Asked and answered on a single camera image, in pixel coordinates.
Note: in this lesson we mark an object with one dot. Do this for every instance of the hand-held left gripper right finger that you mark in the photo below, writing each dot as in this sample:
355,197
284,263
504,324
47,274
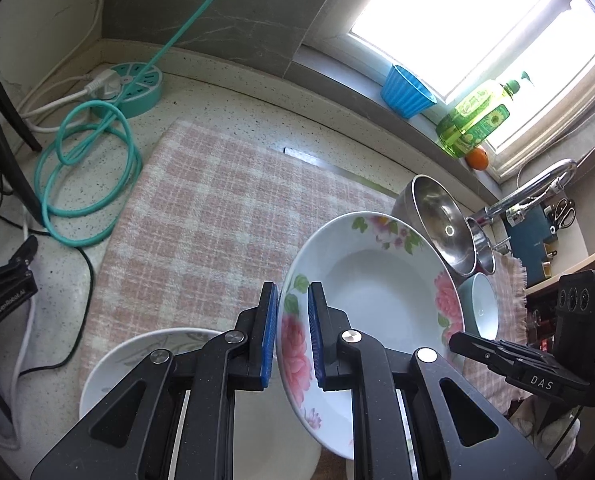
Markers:
317,340

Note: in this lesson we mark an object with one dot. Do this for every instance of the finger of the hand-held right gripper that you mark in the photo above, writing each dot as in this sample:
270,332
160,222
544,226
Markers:
487,347

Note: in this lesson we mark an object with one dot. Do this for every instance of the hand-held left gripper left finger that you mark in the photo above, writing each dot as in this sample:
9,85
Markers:
268,340

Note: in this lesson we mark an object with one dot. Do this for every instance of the pale green white bowl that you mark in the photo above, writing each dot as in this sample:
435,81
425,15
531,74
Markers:
482,305

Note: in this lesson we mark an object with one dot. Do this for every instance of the pink floral white plate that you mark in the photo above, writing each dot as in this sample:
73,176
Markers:
377,285

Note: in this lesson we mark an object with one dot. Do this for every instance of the small steel bowl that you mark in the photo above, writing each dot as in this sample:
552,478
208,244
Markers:
483,250

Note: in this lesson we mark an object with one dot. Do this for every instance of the large steel bowl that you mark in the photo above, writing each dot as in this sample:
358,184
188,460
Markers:
440,220

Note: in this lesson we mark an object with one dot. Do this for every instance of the grey leaf print white plate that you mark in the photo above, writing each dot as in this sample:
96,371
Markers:
122,360

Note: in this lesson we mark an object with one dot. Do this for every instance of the person's right hand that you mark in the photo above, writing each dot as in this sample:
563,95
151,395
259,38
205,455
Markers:
537,420

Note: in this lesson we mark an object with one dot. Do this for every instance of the pink checkered cloth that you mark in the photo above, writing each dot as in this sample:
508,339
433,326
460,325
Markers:
217,220

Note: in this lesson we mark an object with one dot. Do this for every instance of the chrome faucet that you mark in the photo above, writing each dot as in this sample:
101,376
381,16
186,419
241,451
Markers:
527,187

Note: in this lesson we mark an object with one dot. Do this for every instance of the orange fruit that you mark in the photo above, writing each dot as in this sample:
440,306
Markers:
477,158

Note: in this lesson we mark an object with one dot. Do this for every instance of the green dish soap bottle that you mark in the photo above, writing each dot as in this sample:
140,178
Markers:
470,120

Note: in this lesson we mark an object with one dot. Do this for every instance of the blue ribbed plastic cup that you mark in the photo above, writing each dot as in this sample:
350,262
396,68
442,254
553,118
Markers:
405,92

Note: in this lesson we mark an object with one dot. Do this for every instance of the round teal power strip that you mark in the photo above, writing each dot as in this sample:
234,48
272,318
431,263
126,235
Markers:
142,95

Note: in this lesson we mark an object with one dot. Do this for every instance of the black tripod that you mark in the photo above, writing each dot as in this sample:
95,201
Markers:
27,190

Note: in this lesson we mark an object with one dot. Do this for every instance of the window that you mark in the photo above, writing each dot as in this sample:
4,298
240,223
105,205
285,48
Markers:
452,10

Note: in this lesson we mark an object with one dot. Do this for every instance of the black clip mount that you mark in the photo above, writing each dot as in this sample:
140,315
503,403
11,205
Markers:
5,290

